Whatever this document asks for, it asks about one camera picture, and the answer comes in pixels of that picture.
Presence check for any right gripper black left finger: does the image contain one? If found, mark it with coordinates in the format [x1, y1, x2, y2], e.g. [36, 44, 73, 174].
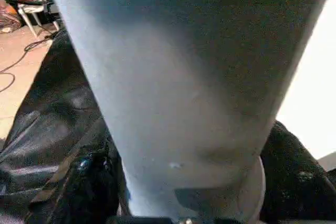
[28, 129, 131, 224]

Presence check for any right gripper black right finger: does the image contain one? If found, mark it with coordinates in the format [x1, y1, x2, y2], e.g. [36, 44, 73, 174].
[258, 120, 336, 221]

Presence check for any white plastic table leg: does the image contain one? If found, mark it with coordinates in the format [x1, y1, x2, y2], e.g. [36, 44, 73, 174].
[43, 0, 335, 222]

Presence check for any white plastic chair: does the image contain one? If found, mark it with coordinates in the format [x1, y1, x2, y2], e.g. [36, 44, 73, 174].
[14, 0, 61, 38]

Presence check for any thin black floor cable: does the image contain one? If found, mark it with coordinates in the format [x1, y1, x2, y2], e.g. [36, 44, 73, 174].
[0, 11, 55, 93]

